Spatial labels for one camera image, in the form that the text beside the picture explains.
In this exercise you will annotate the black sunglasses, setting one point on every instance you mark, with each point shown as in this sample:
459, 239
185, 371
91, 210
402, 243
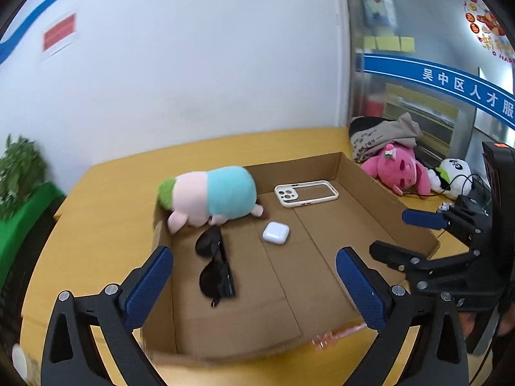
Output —
216, 280

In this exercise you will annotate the brown cardboard box tray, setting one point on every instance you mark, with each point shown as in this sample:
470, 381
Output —
285, 295

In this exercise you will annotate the beige and black cloth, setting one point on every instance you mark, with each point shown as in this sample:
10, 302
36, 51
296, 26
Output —
368, 135

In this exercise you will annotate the white earbuds case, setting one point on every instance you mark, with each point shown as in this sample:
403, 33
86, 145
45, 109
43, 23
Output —
276, 233

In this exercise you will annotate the green potted plant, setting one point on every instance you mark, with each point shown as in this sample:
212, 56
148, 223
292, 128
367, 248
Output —
22, 172

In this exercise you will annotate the pink pig plush toy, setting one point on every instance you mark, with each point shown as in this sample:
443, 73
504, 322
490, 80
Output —
209, 197

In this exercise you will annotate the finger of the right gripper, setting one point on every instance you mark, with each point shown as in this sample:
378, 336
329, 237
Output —
397, 258
420, 218

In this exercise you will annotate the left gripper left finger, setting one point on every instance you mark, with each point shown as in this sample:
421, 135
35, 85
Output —
71, 356

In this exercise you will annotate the person's right hand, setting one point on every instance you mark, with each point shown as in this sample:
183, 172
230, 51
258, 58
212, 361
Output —
506, 323

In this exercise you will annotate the blue banner with characters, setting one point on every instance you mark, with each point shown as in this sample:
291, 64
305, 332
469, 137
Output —
473, 90

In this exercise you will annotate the magenta plush toy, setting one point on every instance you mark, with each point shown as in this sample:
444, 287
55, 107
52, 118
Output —
396, 167

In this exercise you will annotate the white clear phone case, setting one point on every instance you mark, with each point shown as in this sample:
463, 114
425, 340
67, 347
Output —
305, 193

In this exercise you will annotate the green cloth covered bench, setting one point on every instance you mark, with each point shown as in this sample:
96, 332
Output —
14, 230

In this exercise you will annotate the red wall sign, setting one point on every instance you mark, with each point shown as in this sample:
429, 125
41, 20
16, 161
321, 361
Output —
58, 33

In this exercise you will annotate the yellow sticky notes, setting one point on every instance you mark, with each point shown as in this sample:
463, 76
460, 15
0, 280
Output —
390, 43

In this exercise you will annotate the white panda plush toy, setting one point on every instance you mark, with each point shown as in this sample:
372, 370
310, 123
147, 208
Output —
451, 178

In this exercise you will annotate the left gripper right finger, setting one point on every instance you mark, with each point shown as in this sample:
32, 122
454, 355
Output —
438, 356

